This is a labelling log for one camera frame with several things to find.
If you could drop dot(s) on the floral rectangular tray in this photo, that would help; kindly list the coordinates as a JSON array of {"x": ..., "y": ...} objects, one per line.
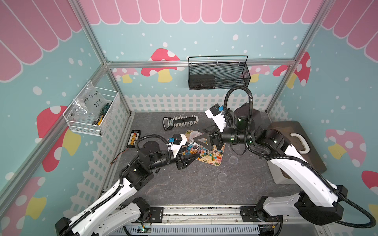
[{"x": 212, "y": 157}]

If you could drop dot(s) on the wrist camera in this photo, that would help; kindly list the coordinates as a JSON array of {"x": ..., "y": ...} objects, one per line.
[
  {"x": 216, "y": 113},
  {"x": 176, "y": 142}
]

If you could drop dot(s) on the white wire basket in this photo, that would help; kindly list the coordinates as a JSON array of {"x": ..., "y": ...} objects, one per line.
[{"x": 85, "y": 128}]

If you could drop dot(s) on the clear plastic zip bag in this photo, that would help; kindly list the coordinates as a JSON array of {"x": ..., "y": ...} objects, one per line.
[{"x": 88, "y": 104}]

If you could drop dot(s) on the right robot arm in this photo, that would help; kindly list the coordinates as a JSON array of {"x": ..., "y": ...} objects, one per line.
[{"x": 318, "y": 202}]

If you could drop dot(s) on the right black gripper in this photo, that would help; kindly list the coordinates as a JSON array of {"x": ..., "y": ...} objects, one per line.
[{"x": 211, "y": 139}]

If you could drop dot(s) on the green tool in basket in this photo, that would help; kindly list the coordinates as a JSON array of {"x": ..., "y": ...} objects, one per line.
[{"x": 101, "y": 115}]

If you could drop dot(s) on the black wire mesh basket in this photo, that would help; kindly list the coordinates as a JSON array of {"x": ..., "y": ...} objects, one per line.
[{"x": 229, "y": 71}]

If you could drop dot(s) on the brown plastic toolbox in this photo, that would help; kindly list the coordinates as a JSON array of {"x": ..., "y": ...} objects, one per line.
[{"x": 301, "y": 141}]

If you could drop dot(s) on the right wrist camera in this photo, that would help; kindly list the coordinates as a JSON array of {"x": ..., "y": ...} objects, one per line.
[{"x": 216, "y": 113}]

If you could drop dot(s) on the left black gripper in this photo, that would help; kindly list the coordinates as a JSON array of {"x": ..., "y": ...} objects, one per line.
[{"x": 184, "y": 163}]

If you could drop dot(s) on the clear candy jar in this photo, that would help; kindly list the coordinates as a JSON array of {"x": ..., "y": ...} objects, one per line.
[{"x": 192, "y": 146}]

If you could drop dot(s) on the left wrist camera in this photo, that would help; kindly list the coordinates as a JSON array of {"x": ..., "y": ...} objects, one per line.
[{"x": 176, "y": 142}]

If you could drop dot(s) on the black box in basket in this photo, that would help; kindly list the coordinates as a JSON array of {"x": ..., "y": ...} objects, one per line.
[{"x": 201, "y": 81}]

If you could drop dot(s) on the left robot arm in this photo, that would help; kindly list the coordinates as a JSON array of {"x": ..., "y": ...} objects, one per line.
[{"x": 102, "y": 218}]

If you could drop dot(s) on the black parallel charging board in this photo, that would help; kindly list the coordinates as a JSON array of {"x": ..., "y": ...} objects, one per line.
[{"x": 133, "y": 137}]

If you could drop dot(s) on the black socket holder rail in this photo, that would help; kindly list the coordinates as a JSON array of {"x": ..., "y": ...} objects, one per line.
[{"x": 179, "y": 121}]

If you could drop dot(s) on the pile of lollipops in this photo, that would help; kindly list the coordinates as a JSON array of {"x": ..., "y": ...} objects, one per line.
[{"x": 211, "y": 157}]

